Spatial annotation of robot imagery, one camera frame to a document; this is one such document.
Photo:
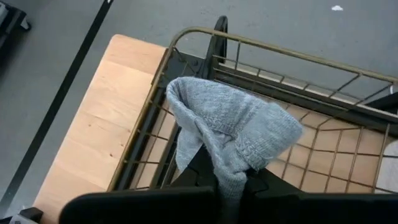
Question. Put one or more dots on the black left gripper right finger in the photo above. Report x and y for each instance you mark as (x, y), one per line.
(267, 185)

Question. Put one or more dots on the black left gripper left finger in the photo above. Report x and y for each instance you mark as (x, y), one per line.
(199, 174)

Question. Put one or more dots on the light grey knit cloth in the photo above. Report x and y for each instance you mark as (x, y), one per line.
(230, 118)

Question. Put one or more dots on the white perforated plastic bin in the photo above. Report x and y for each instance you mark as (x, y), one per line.
(390, 168)

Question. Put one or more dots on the black chair base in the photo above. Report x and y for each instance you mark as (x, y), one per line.
(12, 21)

